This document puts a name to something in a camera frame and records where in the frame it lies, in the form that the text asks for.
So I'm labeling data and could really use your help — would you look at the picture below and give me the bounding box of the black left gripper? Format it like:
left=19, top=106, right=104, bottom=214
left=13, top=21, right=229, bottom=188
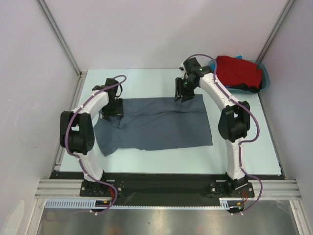
left=102, top=97, right=123, bottom=121

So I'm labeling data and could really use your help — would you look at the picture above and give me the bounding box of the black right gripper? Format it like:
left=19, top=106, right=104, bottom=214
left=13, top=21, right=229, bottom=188
left=174, top=77, right=198, bottom=102

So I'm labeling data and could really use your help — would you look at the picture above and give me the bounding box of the grey blue t shirt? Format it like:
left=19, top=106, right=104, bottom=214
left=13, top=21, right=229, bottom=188
left=94, top=94, right=213, bottom=156

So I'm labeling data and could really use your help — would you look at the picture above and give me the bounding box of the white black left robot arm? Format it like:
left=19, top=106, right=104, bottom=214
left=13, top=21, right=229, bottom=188
left=60, top=75, right=127, bottom=196

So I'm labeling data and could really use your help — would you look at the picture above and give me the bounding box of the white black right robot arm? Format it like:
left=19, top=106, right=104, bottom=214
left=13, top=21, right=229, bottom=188
left=174, top=55, right=250, bottom=196

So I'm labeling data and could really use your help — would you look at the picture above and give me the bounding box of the red t shirt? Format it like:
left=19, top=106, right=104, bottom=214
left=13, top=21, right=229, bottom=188
left=216, top=55, right=262, bottom=88

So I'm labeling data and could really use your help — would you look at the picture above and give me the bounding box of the black t shirt in basket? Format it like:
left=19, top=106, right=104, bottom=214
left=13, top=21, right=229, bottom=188
left=229, top=66, right=266, bottom=94

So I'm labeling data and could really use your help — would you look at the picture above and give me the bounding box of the blue plastic basket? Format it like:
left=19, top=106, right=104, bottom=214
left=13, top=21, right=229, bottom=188
left=208, top=55, right=270, bottom=93

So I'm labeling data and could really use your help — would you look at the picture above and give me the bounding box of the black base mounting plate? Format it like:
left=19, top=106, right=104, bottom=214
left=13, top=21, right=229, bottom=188
left=49, top=171, right=286, bottom=207

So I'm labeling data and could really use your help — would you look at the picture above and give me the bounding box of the aluminium front frame rail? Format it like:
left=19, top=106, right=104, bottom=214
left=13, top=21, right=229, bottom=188
left=35, top=179, right=302, bottom=200

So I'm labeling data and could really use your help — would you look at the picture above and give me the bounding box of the left aluminium corner post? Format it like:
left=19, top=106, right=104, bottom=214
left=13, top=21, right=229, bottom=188
left=35, top=0, right=83, bottom=75

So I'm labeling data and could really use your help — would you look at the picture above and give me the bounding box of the aluminium corner post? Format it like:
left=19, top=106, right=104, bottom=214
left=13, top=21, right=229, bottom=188
left=35, top=0, right=83, bottom=75
left=256, top=0, right=297, bottom=63

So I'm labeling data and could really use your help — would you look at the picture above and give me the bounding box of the slotted grey cable duct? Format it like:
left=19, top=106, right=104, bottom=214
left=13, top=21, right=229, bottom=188
left=45, top=199, right=242, bottom=210

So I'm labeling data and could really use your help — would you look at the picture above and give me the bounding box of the right aluminium corner post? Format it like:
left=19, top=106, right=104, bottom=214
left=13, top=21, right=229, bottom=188
left=256, top=0, right=297, bottom=63

